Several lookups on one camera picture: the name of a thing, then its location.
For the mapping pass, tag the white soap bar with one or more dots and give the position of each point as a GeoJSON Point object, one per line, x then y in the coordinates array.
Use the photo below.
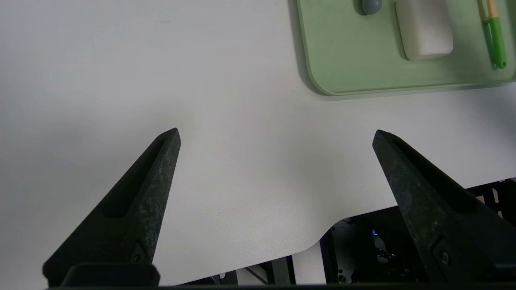
{"type": "Point", "coordinates": [425, 32]}

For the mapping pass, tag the grey metal table frame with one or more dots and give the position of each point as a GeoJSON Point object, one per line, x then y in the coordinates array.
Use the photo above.
{"type": "Point", "coordinates": [278, 272]}

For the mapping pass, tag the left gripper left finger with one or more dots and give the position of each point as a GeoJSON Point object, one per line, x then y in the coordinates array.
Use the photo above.
{"type": "Point", "coordinates": [129, 225]}

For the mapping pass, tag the black robot chassis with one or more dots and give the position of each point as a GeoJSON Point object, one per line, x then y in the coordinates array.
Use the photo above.
{"type": "Point", "coordinates": [363, 249]}

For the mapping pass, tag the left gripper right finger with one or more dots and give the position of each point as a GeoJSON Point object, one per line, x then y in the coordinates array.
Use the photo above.
{"type": "Point", "coordinates": [439, 217]}

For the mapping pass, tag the light green plastic tray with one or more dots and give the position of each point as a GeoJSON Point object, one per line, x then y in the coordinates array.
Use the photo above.
{"type": "Point", "coordinates": [354, 60]}

